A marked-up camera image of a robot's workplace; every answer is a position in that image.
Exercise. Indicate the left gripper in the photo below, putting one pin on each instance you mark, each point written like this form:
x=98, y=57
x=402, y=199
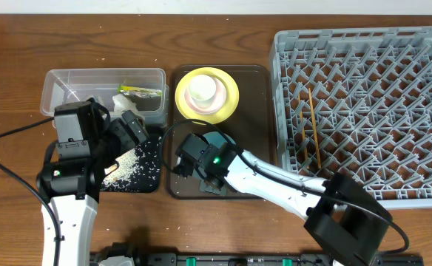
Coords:
x=138, y=130

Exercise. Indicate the white tissue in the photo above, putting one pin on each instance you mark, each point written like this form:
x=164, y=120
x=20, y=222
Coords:
x=123, y=104

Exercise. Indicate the green yellow snack wrapper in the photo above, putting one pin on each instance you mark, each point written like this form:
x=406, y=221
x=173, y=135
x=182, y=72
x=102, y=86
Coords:
x=138, y=92

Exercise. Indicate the rice pile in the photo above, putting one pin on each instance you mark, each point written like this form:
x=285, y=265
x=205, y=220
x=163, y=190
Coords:
x=127, y=166

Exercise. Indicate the light blue bowl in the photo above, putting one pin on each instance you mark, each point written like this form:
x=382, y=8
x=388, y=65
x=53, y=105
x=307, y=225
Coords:
x=214, y=138

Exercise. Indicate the cream white cup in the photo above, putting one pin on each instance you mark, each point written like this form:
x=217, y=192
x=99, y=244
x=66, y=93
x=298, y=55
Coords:
x=202, y=87

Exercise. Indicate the pink bowl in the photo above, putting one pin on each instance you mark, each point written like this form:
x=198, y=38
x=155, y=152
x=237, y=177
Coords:
x=209, y=106

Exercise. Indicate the yellow plate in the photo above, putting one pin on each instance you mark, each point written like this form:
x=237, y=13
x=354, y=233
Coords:
x=232, y=98

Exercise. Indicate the wooden chopstick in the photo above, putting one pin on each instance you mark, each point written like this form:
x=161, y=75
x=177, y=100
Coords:
x=314, y=125
x=303, y=131

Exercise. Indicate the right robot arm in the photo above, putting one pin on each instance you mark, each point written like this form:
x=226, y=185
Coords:
x=343, y=218

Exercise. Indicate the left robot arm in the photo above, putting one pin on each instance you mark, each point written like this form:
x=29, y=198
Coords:
x=69, y=213

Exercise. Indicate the clear plastic waste bin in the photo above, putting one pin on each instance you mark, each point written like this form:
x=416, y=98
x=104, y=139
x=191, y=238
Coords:
x=73, y=85

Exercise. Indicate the grey plastic dishwasher rack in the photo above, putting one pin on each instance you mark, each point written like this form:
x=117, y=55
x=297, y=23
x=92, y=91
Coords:
x=372, y=95

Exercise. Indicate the black plastic tray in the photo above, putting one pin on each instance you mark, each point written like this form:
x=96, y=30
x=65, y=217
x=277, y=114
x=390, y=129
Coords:
x=145, y=173

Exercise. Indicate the dark brown serving tray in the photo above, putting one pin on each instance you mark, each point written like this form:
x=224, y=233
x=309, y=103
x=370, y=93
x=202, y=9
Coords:
x=251, y=126

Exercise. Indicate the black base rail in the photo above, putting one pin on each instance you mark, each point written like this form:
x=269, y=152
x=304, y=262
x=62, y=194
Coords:
x=127, y=254

